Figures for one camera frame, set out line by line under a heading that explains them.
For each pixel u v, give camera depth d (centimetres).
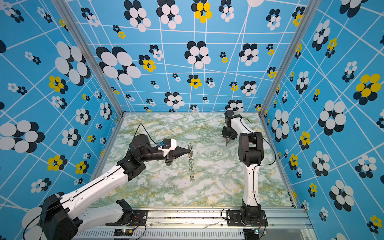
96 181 47
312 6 68
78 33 77
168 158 57
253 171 61
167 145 51
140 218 73
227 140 104
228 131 91
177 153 58
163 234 77
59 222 37
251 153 61
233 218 72
